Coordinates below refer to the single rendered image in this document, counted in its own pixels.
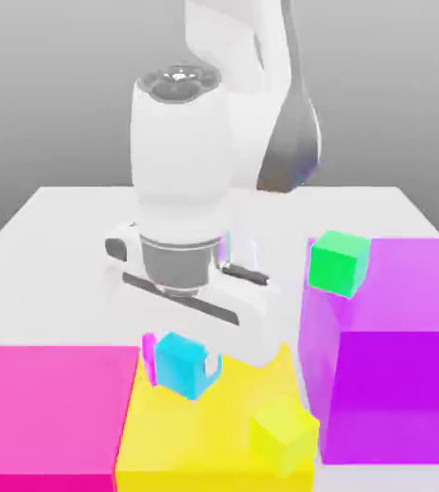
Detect small green cube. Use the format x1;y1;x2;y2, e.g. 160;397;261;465
307;230;372;301

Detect large pink box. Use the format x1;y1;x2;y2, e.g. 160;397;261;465
0;345;142;492

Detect large yellow box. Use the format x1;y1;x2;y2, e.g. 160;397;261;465
113;340;317;492

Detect small cyan cube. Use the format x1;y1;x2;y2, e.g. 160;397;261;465
154;332;209;402

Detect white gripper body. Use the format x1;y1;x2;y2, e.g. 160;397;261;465
108;267;283;368

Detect small yellow cube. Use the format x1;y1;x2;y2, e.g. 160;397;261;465
249;394;321;479

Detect large purple box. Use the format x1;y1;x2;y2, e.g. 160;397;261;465
296;235;439;467

